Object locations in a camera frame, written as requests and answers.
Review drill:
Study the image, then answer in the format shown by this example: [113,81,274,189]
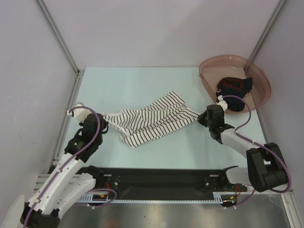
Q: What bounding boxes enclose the black white striped tank top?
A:
[104,91,199,149]

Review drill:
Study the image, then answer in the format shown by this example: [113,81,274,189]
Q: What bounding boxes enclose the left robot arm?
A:
[20,112,108,228]

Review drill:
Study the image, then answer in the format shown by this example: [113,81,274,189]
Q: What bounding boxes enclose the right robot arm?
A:
[198,104,291,193]

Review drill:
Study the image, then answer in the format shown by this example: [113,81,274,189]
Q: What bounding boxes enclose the dark navy red tank top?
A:
[216,77,253,112]

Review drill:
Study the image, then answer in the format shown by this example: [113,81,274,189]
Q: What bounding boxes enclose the brown translucent plastic basin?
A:
[199,55,271,110]

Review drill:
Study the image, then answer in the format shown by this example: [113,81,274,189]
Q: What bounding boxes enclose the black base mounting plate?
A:
[102,168,247,201]

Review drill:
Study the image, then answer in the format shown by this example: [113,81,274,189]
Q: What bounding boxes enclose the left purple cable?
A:
[20,106,117,225]

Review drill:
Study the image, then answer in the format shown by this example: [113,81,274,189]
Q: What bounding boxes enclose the purple cable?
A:
[220,95,292,209]
[20,106,117,225]

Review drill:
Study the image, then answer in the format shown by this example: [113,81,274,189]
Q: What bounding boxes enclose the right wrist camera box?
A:
[216,95,228,111]

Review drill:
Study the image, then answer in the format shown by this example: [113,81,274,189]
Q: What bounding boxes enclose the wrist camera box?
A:
[67,102,91,123]
[216,95,228,111]

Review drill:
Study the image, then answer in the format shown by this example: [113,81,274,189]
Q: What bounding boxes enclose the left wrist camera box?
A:
[67,102,91,123]

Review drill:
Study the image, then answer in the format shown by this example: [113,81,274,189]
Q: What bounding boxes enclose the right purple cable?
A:
[220,95,292,209]

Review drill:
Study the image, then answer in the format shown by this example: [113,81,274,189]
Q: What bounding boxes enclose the left slotted cable duct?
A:
[76,191,114,203]

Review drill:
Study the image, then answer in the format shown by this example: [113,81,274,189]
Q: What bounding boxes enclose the slotted cable duct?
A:
[213,192,239,204]
[76,191,114,203]

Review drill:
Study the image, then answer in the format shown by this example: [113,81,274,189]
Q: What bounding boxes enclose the right slotted cable duct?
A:
[213,192,239,204]

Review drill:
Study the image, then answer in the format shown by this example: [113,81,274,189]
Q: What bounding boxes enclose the left aluminium frame post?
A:
[34,0,80,75]

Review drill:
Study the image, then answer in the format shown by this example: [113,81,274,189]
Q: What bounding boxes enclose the aluminium frame post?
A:
[249,0,289,62]
[34,0,80,75]

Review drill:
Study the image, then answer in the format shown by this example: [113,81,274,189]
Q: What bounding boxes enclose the right aluminium frame post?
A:
[249,0,289,62]

